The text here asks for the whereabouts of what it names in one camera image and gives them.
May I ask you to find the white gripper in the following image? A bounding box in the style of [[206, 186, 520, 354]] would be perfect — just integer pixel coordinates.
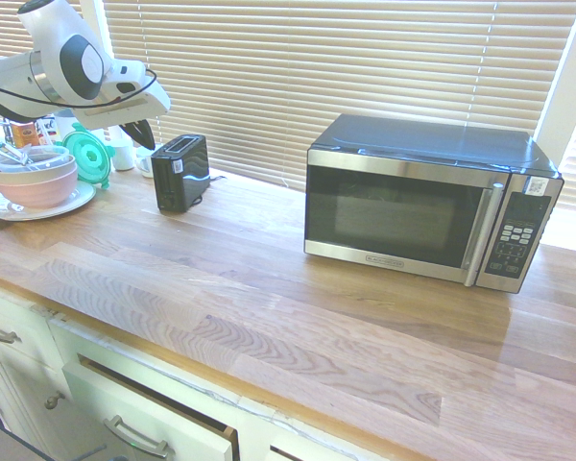
[[72, 76, 172, 150]]

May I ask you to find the black two-slot toaster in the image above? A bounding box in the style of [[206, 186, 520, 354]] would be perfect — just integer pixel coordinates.
[[150, 133, 210, 214]]

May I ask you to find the tall white cup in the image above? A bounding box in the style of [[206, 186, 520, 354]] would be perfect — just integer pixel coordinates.
[[111, 137, 136, 172]]

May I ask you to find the small white mug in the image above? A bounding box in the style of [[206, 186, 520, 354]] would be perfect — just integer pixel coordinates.
[[134, 153, 156, 179]]

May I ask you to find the green container lid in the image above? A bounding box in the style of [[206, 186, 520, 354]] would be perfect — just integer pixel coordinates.
[[60, 121, 114, 190]]

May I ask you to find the white plate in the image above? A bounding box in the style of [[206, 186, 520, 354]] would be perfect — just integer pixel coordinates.
[[0, 179, 98, 222]]

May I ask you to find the white labelled bottle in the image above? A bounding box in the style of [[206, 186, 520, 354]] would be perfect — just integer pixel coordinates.
[[33, 113, 60, 146]]

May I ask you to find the clear plastic container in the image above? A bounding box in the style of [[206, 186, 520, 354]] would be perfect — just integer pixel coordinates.
[[0, 145, 72, 173]]

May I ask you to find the orange food box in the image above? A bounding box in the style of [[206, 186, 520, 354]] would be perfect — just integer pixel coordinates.
[[10, 121, 42, 148]]

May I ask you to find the pink bowl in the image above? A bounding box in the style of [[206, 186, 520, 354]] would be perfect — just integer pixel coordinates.
[[0, 163, 80, 209]]

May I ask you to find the metal utensil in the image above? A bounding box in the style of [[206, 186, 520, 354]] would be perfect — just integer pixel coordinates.
[[0, 137, 36, 170]]

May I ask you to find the wide beige window blind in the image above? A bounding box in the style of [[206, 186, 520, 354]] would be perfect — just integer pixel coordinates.
[[101, 0, 576, 194]]

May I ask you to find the white open drawer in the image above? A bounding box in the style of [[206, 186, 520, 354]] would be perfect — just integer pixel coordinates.
[[60, 353, 240, 461]]

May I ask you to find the black and steel microwave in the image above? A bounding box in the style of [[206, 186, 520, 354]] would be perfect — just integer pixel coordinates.
[[302, 113, 565, 294]]

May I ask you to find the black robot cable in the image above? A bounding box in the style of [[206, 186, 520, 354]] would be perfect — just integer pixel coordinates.
[[0, 66, 158, 109]]

